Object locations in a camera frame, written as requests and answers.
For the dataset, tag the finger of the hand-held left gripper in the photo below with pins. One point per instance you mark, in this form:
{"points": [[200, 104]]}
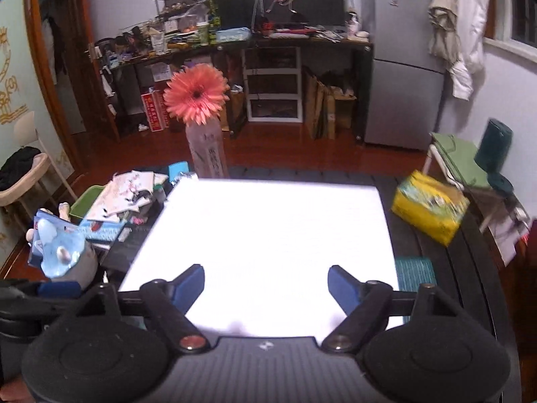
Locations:
{"points": [[61, 289]]}

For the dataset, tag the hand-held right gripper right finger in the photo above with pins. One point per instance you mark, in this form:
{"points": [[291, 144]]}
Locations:
{"points": [[342, 289]]}

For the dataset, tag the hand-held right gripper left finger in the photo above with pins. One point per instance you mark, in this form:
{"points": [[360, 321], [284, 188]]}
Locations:
{"points": [[191, 287]]}

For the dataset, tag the white box lid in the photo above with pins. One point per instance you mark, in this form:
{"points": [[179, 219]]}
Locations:
{"points": [[260, 252]]}

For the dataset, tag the green cutting mat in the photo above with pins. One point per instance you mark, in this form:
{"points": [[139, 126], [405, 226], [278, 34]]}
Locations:
{"points": [[415, 273]]}

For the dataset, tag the black cardboard box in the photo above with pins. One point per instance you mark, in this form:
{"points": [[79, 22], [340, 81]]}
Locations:
{"points": [[126, 247]]}

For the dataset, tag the green plastic bin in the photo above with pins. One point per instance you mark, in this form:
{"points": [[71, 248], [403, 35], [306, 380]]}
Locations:
{"points": [[86, 203]]}

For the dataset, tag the pile of illustrated papers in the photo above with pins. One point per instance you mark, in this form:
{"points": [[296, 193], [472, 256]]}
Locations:
{"points": [[121, 195]]}

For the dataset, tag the light blue card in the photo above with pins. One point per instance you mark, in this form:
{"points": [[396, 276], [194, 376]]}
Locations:
{"points": [[178, 171]]}

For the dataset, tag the white chair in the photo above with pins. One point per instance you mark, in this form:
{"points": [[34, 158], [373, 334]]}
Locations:
{"points": [[25, 176]]}

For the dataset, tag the yellow tissue pack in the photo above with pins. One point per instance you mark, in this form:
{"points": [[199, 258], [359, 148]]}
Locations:
{"points": [[428, 205]]}

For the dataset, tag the black clothes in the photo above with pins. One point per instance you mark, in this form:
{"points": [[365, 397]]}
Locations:
{"points": [[16, 163]]}

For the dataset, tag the green folding stool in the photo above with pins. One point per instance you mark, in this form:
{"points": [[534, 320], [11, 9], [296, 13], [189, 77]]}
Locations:
{"points": [[457, 155]]}

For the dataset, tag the red sign boards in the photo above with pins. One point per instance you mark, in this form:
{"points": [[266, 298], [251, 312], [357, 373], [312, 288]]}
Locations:
{"points": [[155, 109]]}

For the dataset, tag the dark green round base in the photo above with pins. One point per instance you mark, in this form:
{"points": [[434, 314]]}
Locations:
{"points": [[501, 182]]}

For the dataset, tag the pink gerbera flower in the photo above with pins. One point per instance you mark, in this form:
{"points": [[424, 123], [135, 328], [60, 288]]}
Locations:
{"points": [[195, 92]]}

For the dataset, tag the dark green cylinder appliance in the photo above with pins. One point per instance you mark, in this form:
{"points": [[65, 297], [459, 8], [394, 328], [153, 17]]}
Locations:
{"points": [[494, 147]]}

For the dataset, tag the white drawer unit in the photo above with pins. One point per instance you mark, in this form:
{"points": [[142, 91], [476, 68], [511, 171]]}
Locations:
{"points": [[272, 84]]}

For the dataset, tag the silver refrigerator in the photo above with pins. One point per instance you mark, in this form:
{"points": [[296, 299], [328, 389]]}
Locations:
{"points": [[402, 71]]}

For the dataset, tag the dark computer desk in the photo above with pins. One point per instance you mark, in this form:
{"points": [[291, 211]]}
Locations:
{"points": [[277, 43]]}

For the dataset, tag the light blue tissue pack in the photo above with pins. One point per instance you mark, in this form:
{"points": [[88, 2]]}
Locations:
{"points": [[233, 35]]}

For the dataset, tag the white pump bottle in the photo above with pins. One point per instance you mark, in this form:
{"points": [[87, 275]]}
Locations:
{"points": [[352, 25]]}

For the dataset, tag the cluttered metal shelf rack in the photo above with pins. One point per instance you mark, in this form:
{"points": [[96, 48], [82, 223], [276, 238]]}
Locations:
{"points": [[180, 12]]}

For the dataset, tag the black computer tower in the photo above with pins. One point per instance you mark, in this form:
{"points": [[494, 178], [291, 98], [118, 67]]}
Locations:
{"points": [[235, 8]]}

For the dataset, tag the black computer monitor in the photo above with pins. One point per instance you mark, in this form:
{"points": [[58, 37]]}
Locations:
{"points": [[310, 4]]}

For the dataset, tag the beige coat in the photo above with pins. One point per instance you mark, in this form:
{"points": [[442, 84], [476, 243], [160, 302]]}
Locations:
{"points": [[444, 21]]}

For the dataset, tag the white curtain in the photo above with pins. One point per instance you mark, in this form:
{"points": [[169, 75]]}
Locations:
{"points": [[470, 29]]}

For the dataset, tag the window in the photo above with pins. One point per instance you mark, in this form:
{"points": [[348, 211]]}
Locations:
{"points": [[512, 8]]}

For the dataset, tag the wooden door frame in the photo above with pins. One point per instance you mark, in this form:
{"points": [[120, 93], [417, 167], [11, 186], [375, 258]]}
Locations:
{"points": [[54, 71]]}

